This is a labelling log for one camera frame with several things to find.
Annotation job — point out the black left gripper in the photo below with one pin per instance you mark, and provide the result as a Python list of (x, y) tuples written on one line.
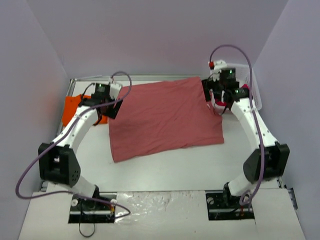
[(114, 108)]

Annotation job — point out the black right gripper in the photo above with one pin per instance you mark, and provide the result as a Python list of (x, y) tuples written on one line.
[(207, 90)]

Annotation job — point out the pink t shirt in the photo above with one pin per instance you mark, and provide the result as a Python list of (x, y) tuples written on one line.
[(163, 116)]

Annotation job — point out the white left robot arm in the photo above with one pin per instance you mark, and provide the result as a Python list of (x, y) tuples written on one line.
[(57, 160)]

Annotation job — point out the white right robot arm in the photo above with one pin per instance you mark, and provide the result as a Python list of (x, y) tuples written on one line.
[(268, 158)]

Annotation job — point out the magenta t shirt in basket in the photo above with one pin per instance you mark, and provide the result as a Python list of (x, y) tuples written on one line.
[(230, 95)]

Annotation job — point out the orange folded t shirt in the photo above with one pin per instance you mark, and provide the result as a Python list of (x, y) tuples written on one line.
[(70, 106)]

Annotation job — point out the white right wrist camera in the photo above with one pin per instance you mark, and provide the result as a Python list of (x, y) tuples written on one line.
[(216, 66)]

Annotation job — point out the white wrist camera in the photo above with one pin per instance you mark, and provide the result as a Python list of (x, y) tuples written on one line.
[(216, 66), (114, 90)]

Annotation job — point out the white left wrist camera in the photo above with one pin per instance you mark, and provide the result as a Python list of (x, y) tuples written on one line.
[(114, 90)]

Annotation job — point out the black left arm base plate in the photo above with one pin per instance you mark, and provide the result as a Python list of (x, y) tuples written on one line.
[(90, 212)]

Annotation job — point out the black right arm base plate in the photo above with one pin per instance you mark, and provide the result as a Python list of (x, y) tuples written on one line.
[(219, 208)]

